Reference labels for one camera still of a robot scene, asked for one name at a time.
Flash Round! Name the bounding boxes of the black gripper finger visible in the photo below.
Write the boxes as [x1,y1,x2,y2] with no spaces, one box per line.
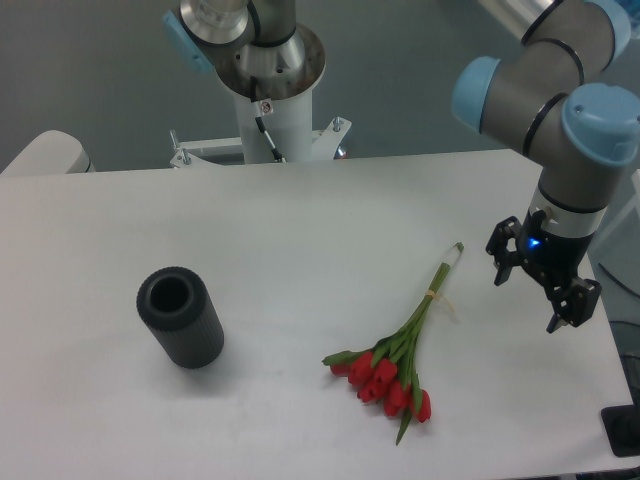
[486,216,521,286]
[545,277,602,334]

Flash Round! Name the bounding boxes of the white chair backrest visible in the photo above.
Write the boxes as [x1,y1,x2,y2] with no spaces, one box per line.
[1,130,96,177]

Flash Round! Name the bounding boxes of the black device at table edge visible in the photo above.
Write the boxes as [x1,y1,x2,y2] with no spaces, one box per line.
[601,405,639,458]

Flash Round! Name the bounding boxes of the black ribbed cylindrical vase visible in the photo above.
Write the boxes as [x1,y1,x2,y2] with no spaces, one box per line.
[136,266,224,369]

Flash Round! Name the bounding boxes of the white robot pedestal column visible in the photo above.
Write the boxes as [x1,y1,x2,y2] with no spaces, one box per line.
[214,29,327,165]

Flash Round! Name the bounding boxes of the white metal base bracket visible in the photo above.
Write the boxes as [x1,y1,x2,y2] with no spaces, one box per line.
[169,116,352,169]

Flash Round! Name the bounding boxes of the black cable on pedestal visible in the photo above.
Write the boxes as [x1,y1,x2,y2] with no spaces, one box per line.
[248,75,287,164]

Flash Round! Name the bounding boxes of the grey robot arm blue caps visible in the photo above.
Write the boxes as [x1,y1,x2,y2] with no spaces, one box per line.
[162,1,639,332]

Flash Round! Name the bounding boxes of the red tulip bouquet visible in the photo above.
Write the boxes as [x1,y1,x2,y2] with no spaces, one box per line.
[322,242,465,444]

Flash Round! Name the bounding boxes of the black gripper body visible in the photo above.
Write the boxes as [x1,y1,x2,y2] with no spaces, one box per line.
[518,211,593,292]

